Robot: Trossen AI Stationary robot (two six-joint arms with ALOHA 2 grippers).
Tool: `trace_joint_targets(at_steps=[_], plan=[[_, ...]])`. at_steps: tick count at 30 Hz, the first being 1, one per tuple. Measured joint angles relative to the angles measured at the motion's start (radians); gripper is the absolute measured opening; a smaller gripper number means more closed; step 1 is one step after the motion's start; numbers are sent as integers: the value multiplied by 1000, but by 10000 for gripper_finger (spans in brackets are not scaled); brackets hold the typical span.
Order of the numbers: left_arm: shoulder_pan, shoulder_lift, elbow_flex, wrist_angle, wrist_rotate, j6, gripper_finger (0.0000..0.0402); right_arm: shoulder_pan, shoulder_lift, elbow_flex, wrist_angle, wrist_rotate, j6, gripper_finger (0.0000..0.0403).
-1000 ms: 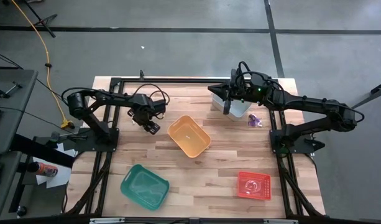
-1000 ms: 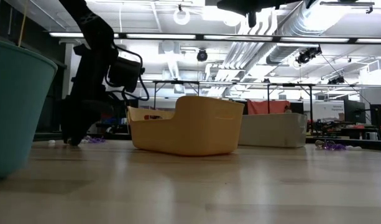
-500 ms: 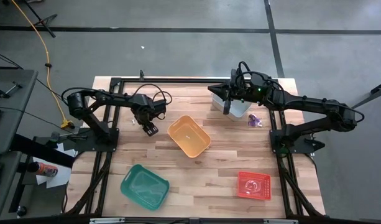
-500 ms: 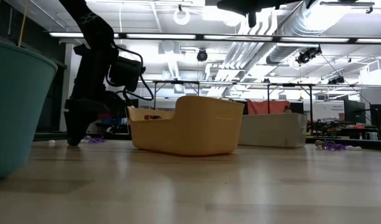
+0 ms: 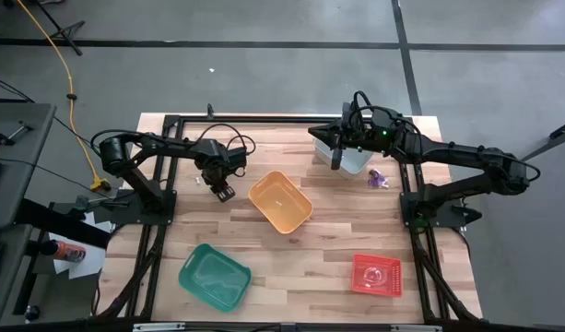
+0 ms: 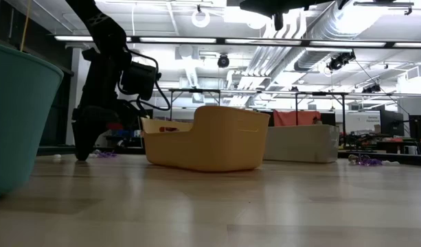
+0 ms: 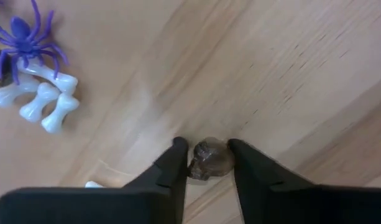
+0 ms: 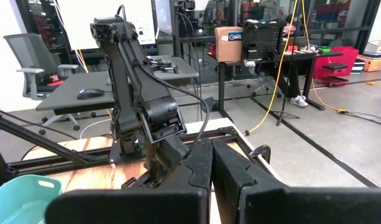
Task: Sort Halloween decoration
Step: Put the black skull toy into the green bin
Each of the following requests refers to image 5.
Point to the grey side desk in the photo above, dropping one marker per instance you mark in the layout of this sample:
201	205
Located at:
19	184
10	286

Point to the red plastic basket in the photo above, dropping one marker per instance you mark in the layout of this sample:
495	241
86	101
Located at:
392	276

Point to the white paper sheets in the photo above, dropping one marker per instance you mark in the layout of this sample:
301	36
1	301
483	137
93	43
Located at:
89	265

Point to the yellow plastic bin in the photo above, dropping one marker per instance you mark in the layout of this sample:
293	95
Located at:
263	193

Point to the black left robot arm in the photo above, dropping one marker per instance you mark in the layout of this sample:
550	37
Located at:
167	146

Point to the black flat bar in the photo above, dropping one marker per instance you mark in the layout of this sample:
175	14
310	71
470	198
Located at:
56	221

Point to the black rail clip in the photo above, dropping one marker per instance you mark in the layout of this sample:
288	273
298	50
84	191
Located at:
210	110

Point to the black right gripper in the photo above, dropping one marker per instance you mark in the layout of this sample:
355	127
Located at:
356	143

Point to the teal plastic bin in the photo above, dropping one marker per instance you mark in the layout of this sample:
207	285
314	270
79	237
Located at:
217	281

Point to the white plastic bin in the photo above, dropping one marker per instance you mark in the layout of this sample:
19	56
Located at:
356	161

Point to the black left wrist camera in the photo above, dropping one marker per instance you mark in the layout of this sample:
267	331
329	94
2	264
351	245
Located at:
237	159

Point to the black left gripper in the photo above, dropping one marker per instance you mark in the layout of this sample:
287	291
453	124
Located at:
215	161

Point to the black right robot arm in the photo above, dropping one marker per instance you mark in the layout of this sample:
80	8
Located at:
448	151

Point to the orange spray can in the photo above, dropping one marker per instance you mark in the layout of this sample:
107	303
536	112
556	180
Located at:
70	252

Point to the black tripod stand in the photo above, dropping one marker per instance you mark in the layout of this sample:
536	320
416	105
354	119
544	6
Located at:
61	33

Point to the black round knob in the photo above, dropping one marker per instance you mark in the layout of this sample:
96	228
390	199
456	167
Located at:
31	313

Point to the purple plastic spider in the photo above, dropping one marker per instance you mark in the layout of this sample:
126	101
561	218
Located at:
378	185
372	181
380	179

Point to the black stand leg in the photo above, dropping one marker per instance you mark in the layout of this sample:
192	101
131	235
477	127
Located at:
563	131

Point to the silver metal bracket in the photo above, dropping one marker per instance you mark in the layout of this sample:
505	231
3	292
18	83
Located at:
415	328
157	327

